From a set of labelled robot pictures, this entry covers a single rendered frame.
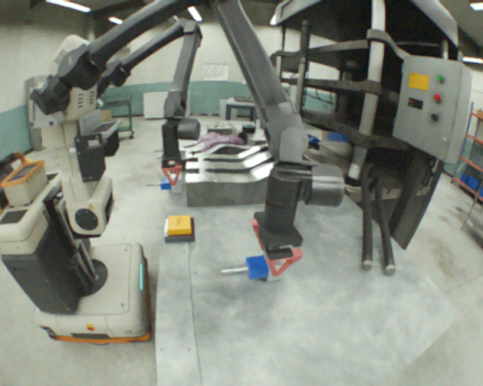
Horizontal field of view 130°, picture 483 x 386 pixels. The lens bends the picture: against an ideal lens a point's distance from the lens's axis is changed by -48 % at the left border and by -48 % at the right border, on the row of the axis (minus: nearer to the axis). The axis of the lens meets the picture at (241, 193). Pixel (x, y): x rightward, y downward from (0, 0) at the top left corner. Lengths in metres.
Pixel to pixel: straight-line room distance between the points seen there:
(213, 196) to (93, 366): 1.14
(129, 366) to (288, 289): 1.02
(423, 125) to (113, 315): 1.56
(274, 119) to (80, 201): 0.72
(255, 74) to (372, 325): 0.53
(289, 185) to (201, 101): 7.71
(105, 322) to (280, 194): 0.98
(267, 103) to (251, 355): 0.42
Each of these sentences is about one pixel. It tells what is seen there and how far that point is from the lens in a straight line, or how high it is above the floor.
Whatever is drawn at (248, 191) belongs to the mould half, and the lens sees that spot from 0.69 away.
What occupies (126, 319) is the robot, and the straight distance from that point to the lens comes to 1.08.
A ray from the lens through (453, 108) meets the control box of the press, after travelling 0.93.
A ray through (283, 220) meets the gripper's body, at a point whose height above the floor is 0.97.
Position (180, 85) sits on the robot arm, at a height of 1.17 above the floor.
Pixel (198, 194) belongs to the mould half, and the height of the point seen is 0.85.
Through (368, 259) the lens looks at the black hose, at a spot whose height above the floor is 0.83.
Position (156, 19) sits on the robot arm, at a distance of 0.57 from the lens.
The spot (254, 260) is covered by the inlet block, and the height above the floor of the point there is 0.84.
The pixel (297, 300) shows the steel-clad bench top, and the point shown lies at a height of 0.80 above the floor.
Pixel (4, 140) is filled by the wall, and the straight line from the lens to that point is 6.23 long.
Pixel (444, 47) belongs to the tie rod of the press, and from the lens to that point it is 1.67.
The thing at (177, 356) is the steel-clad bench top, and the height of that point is 0.80.
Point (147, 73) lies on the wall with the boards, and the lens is 8.60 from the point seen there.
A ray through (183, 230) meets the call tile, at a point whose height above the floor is 0.83.
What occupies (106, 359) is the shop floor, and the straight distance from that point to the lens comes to 1.35.
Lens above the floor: 1.17
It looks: 28 degrees down
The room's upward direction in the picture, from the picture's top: 5 degrees clockwise
